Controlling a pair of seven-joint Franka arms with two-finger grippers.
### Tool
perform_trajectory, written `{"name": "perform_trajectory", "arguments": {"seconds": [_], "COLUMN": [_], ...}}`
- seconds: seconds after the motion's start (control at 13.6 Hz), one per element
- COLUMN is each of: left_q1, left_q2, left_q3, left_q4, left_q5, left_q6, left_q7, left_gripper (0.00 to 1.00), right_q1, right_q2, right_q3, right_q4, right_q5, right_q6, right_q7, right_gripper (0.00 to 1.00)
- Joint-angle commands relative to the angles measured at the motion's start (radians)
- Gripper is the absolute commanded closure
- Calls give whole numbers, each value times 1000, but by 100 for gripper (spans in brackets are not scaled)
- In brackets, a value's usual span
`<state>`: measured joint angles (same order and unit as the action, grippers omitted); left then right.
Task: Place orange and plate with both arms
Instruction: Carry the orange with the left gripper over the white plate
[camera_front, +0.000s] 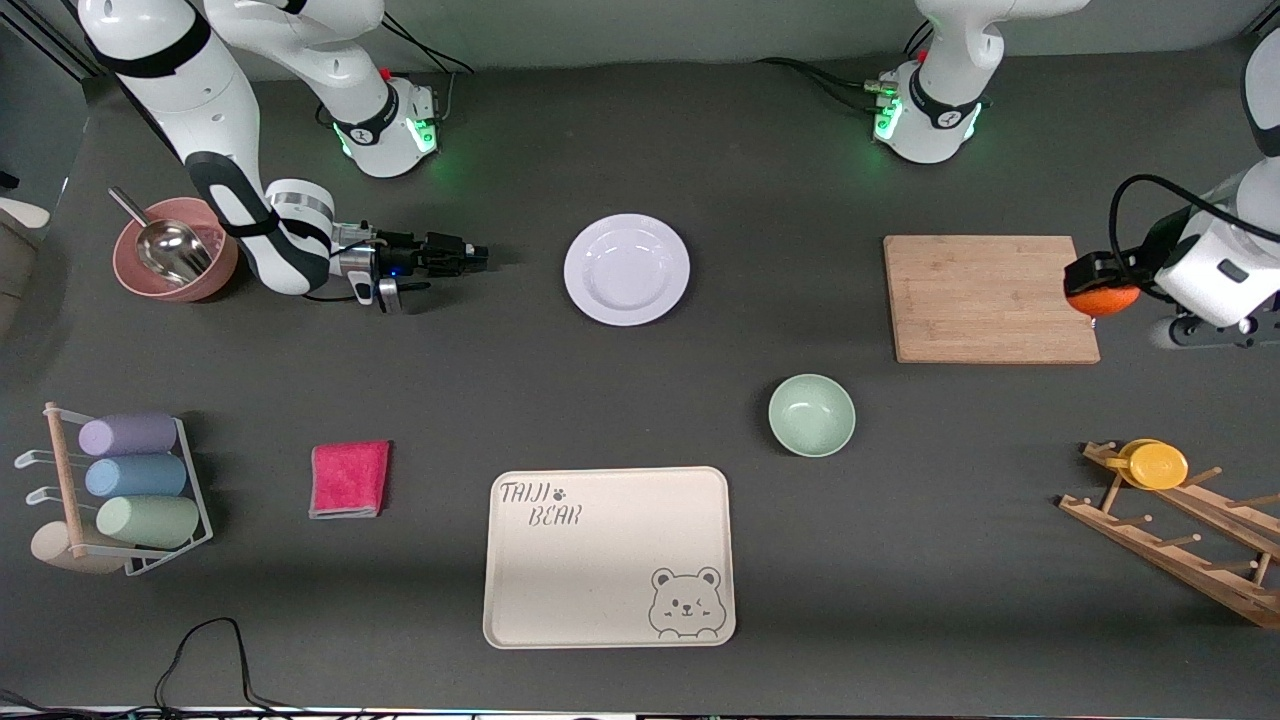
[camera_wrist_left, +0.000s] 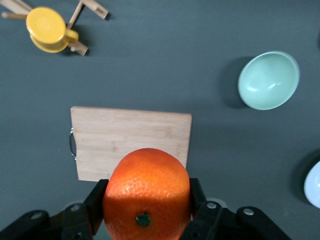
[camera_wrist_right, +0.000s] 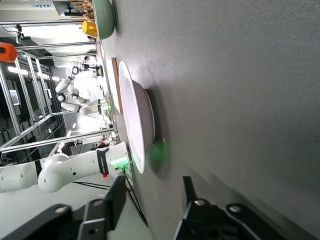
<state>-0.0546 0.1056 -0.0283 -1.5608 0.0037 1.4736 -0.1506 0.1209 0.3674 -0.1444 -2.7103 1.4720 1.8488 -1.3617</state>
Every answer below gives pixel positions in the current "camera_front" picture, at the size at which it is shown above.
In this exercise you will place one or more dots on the pink folded cloth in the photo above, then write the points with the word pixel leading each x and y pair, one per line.
pixel 349 480

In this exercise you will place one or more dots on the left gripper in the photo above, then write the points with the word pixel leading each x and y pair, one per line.
pixel 1138 262

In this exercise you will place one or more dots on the wooden cutting board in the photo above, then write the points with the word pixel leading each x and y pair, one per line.
pixel 985 300

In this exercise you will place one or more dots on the blue cup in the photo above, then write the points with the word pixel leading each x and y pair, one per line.
pixel 136 477

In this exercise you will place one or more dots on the purple cup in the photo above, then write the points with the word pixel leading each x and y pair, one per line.
pixel 128 435

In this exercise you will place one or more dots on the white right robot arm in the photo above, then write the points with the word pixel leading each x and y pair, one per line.
pixel 200 90

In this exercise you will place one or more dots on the pink bowl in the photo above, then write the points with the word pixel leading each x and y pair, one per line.
pixel 215 275

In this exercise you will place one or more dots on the white rounded object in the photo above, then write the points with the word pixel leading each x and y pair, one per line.
pixel 22 212

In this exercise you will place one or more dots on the beige cup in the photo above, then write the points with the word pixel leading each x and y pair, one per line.
pixel 55 550

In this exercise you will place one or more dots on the beige bear print tray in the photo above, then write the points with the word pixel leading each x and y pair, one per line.
pixel 608 560

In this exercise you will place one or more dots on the orange fruit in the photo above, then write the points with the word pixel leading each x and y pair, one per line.
pixel 1100 302

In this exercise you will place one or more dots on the yellow mug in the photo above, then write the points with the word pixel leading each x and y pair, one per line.
pixel 1158 466

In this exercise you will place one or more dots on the green cup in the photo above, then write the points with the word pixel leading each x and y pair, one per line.
pixel 148 522

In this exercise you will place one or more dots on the wooden peg mug rack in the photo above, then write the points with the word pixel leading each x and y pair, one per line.
pixel 1170 560

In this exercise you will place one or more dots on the light green bowl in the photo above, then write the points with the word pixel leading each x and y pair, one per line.
pixel 811 416

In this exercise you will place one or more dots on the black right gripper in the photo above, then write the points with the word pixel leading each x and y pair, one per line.
pixel 399 251

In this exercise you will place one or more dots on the metal scoop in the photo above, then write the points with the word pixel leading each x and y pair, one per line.
pixel 172 250

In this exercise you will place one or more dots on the white round plate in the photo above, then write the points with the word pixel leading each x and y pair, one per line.
pixel 626 270

